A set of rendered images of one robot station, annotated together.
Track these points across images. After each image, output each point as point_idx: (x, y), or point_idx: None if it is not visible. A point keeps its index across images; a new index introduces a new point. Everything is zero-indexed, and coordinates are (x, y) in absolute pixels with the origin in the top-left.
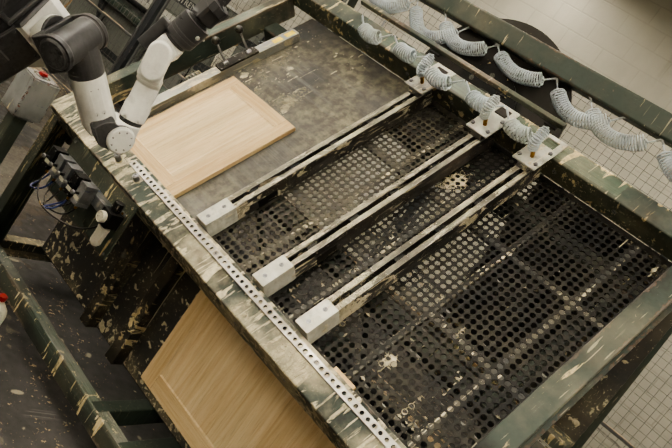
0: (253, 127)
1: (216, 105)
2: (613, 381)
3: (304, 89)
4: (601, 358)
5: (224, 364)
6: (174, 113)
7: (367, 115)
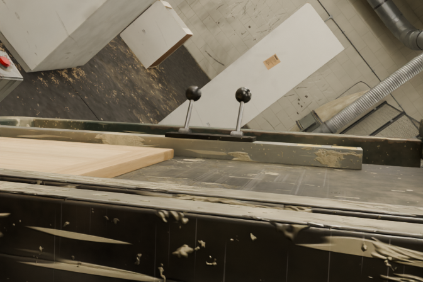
0: (20, 166)
1: (78, 150)
2: None
3: (228, 187)
4: None
5: None
6: (33, 141)
7: (154, 182)
